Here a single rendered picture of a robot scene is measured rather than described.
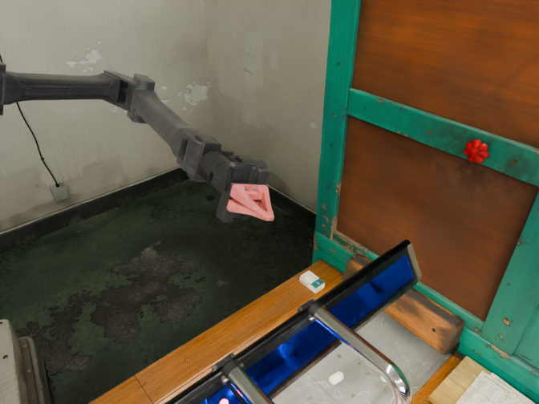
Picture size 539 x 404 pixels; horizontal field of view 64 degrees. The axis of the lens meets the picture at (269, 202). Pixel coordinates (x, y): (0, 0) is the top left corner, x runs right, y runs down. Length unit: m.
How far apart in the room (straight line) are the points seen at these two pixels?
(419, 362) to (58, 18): 2.23
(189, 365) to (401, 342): 0.50
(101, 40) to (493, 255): 2.23
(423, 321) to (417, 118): 0.45
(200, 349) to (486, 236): 0.65
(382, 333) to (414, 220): 0.30
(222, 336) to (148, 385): 0.19
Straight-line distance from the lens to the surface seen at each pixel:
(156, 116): 0.99
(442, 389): 1.02
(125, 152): 2.86
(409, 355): 1.10
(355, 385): 1.02
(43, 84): 1.05
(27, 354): 1.72
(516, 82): 0.82
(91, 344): 2.16
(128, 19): 2.69
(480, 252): 0.95
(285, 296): 1.13
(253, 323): 1.08
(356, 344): 0.60
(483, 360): 1.09
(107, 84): 1.16
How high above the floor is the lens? 1.58
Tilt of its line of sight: 34 degrees down
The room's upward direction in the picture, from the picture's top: straight up
